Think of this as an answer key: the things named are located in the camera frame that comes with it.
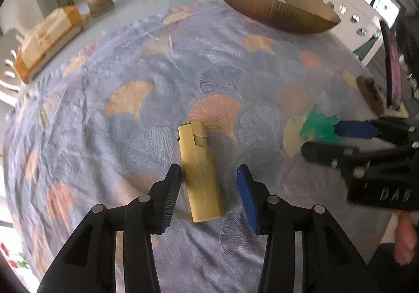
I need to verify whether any green plastic toy piece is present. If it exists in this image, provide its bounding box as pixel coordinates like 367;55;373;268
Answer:
300;105;341;144

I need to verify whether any yellow lighter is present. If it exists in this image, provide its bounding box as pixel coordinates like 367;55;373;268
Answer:
178;121;224;224

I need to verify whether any person right hand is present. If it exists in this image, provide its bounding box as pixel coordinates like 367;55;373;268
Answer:
393;212;418;265

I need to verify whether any brown round coaster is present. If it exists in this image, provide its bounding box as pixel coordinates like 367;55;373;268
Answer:
356;76;384;116

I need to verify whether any smartphone on stand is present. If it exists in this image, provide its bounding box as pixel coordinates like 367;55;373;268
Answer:
380;20;402;111

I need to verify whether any patterned blue tablecloth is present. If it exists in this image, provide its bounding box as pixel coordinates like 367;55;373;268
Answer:
4;2;390;292

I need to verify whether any white chair right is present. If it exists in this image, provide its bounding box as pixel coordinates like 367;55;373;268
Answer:
322;0;383;66

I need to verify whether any white chair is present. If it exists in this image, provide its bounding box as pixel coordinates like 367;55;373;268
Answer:
0;28;24;107
322;0;383;66

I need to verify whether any brown ribbed bowl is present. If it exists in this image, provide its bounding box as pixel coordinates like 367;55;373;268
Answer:
223;0;341;35

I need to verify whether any white chair left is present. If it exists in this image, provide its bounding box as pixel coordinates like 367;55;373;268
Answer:
0;28;24;107

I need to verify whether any orange tissue pack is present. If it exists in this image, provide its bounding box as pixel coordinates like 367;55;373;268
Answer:
14;6;85;84

